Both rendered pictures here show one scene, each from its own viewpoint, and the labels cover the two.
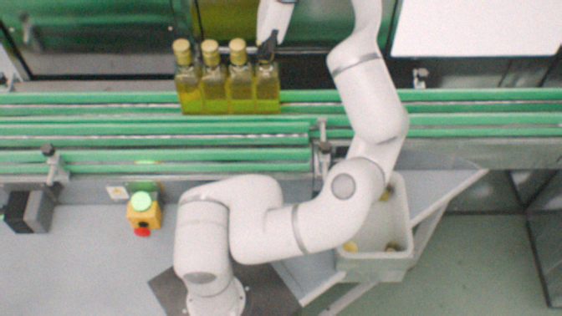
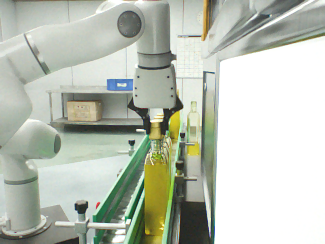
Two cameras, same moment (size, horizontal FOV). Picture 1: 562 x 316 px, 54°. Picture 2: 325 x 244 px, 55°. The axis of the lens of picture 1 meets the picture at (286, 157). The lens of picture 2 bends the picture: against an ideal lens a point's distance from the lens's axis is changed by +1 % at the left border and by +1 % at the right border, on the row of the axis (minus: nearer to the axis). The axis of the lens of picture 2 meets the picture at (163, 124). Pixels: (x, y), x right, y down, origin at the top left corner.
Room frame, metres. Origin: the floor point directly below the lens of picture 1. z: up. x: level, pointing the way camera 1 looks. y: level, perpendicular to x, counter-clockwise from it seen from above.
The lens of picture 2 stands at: (0.90, -0.70, 1.30)
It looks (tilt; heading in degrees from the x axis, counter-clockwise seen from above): 10 degrees down; 95
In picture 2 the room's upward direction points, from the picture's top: straight up
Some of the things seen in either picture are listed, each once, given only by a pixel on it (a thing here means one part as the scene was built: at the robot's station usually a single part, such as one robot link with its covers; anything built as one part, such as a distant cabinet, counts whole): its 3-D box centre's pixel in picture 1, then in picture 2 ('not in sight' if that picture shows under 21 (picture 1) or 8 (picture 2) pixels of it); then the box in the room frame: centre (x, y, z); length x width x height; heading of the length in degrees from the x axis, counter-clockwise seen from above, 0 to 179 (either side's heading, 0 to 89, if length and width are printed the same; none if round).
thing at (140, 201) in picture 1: (140, 201); not in sight; (0.62, 0.34, 0.84); 0.04 x 0.04 x 0.03
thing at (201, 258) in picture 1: (203, 252); (22, 153); (0.40, 0.15, 1.05); 0.13 x 0.10 x 0.16; 2
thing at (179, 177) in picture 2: not in sight; (186, 182); (0.88, 0.23, 0.94); 0.07 x 0.04 x 0.13; 1
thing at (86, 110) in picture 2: not in sight; (85, 110); (-1.30, 5.45, 0.45); 0.62 x 0.44 x 0.40; 175
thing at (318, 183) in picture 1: (319, 167); not in sight; (0.70, -0.08, 0.85); 0.09 x 0.04 x 0.07; 1
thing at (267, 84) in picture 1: (268, 97); (156, 190); (0.81, 0.04, 0.99); 0.06 x 0.06 x 0.21; 0
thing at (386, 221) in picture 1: (369, 220); not in sight; (0.59, -0.20, 0.80); 0.22 x 0.17 x 0.09; 1
